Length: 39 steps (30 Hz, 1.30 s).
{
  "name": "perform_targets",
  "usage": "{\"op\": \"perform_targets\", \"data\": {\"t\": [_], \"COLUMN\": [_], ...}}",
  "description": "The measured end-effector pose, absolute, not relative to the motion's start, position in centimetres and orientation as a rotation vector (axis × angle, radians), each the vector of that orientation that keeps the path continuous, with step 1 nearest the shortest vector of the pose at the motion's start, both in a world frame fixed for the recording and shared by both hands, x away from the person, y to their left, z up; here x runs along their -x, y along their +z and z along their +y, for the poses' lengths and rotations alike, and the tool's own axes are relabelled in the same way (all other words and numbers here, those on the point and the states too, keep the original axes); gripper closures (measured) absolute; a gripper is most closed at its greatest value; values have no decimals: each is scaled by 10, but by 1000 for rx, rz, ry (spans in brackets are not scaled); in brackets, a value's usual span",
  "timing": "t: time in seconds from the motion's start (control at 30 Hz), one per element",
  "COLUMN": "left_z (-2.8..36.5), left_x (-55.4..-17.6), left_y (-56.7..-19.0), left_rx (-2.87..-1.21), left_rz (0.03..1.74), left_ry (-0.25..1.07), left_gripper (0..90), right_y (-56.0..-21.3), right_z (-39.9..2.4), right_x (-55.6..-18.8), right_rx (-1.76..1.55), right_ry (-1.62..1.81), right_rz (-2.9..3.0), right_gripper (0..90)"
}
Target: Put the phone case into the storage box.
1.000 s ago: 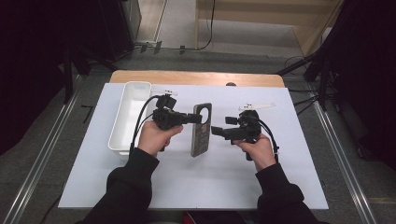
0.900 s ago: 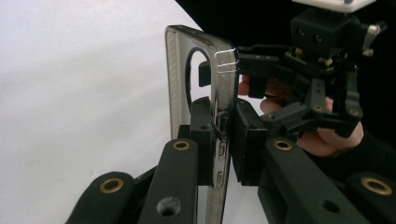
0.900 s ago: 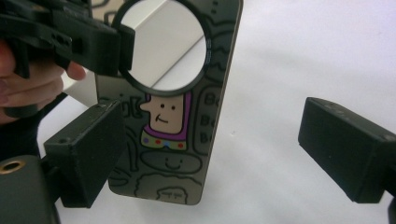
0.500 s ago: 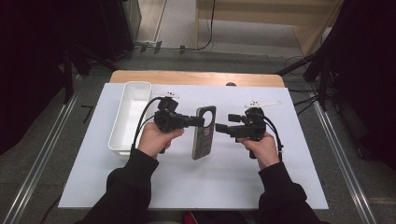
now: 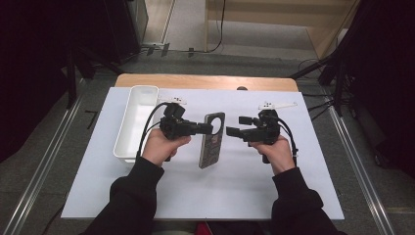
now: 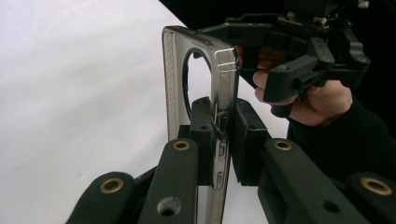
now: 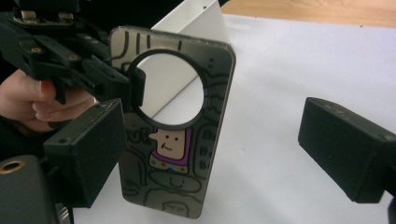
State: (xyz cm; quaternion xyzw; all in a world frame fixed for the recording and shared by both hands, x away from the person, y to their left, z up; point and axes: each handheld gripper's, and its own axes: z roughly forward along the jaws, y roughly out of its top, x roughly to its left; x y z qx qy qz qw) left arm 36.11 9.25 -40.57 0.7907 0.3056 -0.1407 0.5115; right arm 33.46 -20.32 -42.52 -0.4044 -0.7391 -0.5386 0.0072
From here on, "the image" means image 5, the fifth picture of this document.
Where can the person's lap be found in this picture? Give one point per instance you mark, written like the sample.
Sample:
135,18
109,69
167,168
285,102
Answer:
221,228

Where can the metal floor rail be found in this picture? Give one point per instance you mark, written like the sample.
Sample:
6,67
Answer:
45,163
362,176

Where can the dark cabinet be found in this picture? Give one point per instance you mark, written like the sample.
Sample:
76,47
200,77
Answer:
124,29

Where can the black curtain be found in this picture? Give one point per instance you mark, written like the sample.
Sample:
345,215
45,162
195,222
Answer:
388,81
32,65

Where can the person's left hand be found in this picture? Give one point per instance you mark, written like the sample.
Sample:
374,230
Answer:
160,148

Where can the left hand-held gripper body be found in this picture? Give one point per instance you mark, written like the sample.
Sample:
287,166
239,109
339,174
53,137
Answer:
173,125

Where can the white plastic bin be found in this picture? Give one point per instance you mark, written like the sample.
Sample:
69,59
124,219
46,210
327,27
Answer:
137,124

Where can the wooden cabinet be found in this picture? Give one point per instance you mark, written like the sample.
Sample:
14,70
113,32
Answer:
277,13

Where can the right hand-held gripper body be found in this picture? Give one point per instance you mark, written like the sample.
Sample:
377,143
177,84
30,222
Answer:
267,129

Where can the wooden table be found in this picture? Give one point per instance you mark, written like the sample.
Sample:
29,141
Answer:
202,81

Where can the person's right hand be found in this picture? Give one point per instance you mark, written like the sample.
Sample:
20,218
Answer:
279,155

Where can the white board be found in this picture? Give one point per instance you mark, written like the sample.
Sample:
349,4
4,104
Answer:
228,189

